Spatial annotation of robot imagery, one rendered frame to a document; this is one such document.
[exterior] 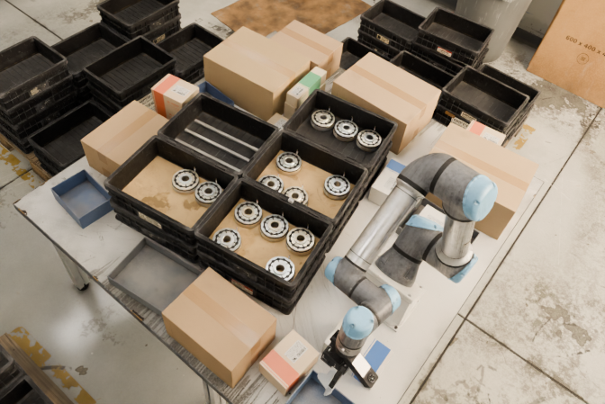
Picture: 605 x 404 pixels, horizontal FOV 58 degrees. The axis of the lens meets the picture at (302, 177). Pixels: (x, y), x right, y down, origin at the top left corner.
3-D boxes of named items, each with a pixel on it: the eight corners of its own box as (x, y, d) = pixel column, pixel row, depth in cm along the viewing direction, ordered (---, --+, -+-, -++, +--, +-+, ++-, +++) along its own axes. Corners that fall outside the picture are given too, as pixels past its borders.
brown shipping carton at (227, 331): (275, 338, 187) (276, 318, 175) (232, 389, 176) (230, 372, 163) (211, 288, 197) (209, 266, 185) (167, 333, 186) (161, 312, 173)
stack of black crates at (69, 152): (99, 128, 317) (90, 99, 300) (133, 154, 307) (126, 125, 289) (39, 166, 296) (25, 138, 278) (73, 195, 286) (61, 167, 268)
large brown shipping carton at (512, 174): (520, 193, 238) (539, 164, 223) (497, 240, 221) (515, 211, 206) (437, 152, 250) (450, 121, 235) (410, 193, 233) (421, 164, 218)
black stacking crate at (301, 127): (392, 142, 236) (398, 124, 227) (364, 187, 219) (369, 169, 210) (313, 107, 246) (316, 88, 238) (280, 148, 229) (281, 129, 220)
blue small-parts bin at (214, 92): (234, 112, 256) (234, 102, 251) (210, 128, 248) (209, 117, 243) (206, 91, 264) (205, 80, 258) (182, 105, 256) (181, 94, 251)
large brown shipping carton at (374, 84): (429, 121, 263) (441, 90, 247) (397, 155, 247) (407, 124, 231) (363, 83, 277) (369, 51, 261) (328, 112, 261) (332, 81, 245)
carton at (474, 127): (500, 147, 245) (506, 135, 239) (491, 162, 238) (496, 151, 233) (467, 130, 250) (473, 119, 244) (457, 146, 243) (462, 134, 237)
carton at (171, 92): (200, 100, 238) (198, 86, 232) (183, 116, 231) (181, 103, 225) (170, 86, 242) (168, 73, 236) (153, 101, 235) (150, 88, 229)
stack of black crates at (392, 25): (421, 63, 381) (435, 22, 355) (399, 84, 365) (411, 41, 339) (374, 38, 395) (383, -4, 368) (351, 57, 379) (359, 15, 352)
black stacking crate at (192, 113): (279, 148, 229) (280, 129, 220) (240, 194, 212) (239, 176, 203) (202, 112, 239) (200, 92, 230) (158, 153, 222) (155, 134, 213)
